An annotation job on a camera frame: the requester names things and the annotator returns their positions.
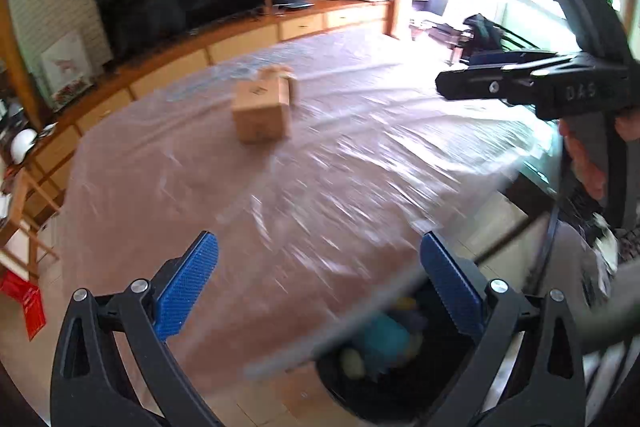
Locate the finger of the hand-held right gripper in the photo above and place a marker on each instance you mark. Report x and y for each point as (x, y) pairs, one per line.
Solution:
(505, 57)
(480, 84)

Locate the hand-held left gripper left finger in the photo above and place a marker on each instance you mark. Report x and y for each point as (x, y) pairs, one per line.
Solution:
(187, 287)

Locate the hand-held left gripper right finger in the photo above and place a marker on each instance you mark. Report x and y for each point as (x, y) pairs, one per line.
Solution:
(452, 287)

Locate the blue plastic bag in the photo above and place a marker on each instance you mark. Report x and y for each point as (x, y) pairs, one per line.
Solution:
(382, 339)

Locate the black trash bin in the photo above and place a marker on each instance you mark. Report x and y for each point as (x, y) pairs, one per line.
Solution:
(350, 402)

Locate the brown cardboard box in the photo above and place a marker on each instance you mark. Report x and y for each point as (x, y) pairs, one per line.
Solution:
(260, 112)

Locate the person's right hand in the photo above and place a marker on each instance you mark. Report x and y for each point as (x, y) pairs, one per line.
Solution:
(582, 157)

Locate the red bag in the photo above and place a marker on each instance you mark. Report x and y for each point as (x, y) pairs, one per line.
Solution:
(22, 302)

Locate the wooden chair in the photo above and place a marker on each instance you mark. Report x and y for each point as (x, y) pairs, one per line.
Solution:
(25, 217)

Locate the white helmet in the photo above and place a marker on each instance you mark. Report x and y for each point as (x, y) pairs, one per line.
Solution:
(22, 146)

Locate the long wooden drawer cabinet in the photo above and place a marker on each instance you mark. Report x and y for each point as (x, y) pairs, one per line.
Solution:
(240, 47)

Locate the giraffe canvas picture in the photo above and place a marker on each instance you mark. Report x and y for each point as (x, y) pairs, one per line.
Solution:
(65, 62)

